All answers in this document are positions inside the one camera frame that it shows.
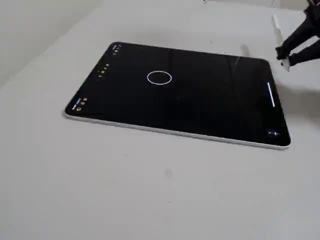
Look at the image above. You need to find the black screen tablet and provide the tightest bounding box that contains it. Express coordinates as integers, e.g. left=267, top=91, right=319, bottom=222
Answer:
left=63, top=41, right=292, bottom=151

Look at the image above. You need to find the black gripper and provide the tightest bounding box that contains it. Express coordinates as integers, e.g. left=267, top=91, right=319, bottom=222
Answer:
left=275, top=0, right=320, bottom=67

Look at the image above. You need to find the white stylus pen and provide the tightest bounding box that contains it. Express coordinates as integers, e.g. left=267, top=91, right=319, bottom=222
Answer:
left=271, top=14, right=292, bottom=73

